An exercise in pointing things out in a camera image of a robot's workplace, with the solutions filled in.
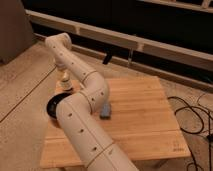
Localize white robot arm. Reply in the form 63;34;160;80
45;33;139;171

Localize blue eraser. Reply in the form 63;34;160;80
100;102;111;119

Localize black bowl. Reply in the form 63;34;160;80
46;93;70;119

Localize grey couch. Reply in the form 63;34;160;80
0;0;36;64

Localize wooden cutting board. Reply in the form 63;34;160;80
40;77;190;169

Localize white wooden rail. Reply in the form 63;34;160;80
26;10;213;72

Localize black floor cables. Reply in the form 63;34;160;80
166;92;213;171

